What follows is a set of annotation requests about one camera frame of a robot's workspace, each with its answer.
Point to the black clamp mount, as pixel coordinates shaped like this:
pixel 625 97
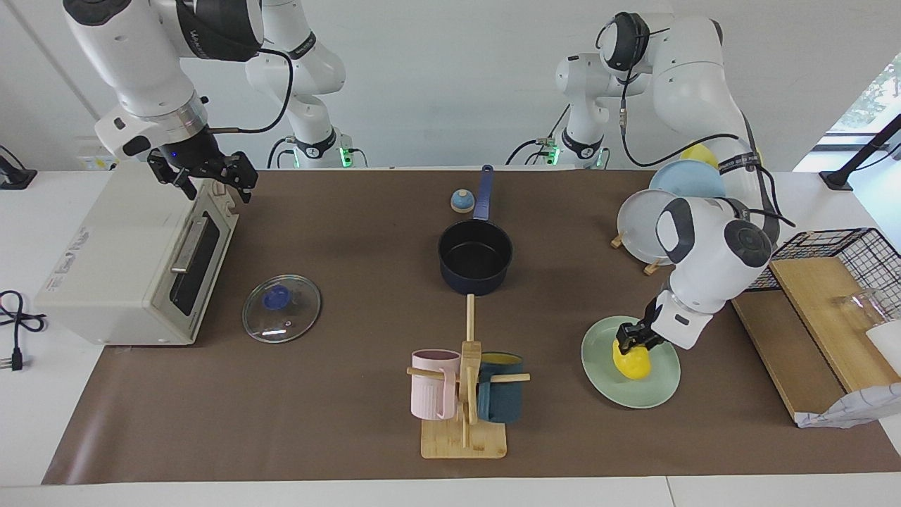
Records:
pixel 14 176

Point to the white translucent container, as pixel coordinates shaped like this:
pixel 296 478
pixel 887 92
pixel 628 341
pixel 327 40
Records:
pixel 885 345

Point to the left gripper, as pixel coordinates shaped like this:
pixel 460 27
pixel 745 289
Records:
pixel 683 320

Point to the brown table mat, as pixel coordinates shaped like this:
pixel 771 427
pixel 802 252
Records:
pixel 352 394

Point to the glass lid with blue knob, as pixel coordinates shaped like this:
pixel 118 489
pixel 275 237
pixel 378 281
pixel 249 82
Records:
pixel 281 310

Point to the yellow lemon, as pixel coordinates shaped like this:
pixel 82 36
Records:
pixel 633 362

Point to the small blue knob lid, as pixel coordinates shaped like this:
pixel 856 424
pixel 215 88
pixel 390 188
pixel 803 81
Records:
pixel 461 203

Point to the dark teal mug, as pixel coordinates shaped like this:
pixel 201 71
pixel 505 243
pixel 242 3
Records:
pixel 501 401

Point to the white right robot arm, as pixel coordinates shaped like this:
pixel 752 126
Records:
pixel 134 49

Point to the pink ribbed mug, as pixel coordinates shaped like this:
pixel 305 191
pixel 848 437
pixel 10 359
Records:
pixel 431 391

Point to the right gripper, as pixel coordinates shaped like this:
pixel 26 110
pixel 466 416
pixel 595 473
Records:
pixel 186 151

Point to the clear glass cup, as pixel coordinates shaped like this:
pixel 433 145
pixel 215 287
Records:
pixel 855 304

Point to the light blue plate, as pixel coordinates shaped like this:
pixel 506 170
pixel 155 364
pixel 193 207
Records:
pixel 686 179

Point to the white crumpled cloth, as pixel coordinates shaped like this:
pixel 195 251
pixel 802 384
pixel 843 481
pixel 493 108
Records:
pixel 855 408

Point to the black camera stand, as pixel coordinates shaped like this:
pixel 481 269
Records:
pixel 855 158

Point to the wooden mug tree stand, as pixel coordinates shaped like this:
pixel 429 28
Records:
pixel 464 440

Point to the beige toaster oven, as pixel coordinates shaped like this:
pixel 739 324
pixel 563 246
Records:
pixel 112 253

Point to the white wall socket box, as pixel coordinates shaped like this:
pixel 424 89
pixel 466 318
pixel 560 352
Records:
pixel 88 162

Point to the grey plate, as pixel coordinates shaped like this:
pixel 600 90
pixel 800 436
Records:
pixel 637 225

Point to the mint green plate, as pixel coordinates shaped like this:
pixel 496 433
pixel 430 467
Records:
pixel 598 366

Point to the wooden plate rack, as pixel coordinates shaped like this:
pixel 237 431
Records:
pixel 653 267

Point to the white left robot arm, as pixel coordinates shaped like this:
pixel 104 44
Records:
pixel 704 91

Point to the yellow plate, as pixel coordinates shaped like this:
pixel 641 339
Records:
pixel 698 156

